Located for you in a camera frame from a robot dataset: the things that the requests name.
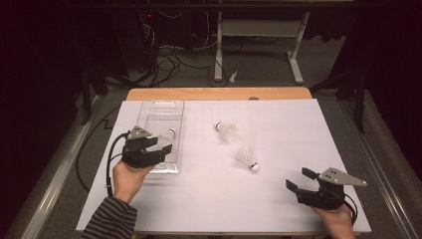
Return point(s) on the white paper sheet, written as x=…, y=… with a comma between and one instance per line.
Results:
x=282, y=149

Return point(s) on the person's right hand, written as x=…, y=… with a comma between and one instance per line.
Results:
x=336, y=220

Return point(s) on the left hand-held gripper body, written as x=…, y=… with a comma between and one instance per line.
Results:
x=136, y=156

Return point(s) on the clear plastic bin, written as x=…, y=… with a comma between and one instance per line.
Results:
x=166, y=113

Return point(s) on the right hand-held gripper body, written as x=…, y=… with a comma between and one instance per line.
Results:
x=338, y=177

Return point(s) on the white metal stand frame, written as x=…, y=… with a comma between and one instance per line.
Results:
x=258, y=28

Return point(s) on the small white floor object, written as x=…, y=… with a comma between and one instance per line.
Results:
x=233, y=77

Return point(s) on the dark computer tower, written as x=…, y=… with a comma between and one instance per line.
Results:
x=132, y=40

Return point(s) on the person's left hand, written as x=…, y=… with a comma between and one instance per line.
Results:
x=129, y=181

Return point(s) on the white feather shuttlecock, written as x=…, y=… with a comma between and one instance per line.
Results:
x=227, y=131
x=247, y=156
x=168, y=135

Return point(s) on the black stand leg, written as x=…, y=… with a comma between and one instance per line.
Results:
x=87, y=99
x=359, y=106

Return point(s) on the aluminium floor rail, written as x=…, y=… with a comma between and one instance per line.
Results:
x=56, y=179
x=381, y=186

